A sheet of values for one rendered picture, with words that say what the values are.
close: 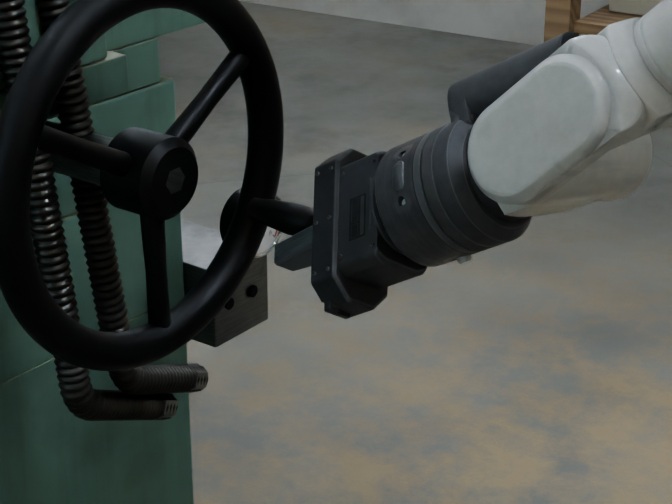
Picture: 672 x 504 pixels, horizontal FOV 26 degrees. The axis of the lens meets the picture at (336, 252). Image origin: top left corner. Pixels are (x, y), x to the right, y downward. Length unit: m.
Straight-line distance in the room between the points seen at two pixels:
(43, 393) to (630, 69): 0.63
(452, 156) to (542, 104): 0.09
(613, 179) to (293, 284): 1.93
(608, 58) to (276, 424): 1.55
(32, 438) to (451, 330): 1.47
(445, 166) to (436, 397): 1.51
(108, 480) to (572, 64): 0.69
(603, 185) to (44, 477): 0.60
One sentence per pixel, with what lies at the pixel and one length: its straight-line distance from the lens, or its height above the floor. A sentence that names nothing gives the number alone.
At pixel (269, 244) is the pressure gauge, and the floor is 0.64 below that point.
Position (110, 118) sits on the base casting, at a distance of 1.26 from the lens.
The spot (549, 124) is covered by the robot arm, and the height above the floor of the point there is 0.90.
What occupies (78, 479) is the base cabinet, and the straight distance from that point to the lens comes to 1.35.
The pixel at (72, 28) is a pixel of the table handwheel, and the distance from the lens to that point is 0.95.
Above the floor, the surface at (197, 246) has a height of 0.62.
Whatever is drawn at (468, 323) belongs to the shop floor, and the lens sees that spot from 2.68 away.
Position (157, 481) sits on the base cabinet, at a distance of 1.43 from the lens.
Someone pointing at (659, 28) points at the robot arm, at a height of 0.95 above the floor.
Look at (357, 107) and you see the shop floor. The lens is 3.91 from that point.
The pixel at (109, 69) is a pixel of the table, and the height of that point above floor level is 0.86.
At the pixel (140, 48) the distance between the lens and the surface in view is 1.27.
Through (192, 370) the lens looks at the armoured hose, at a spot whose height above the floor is 0.58.
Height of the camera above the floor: 1.16
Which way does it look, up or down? 23 degrees down
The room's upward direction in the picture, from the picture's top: straight up
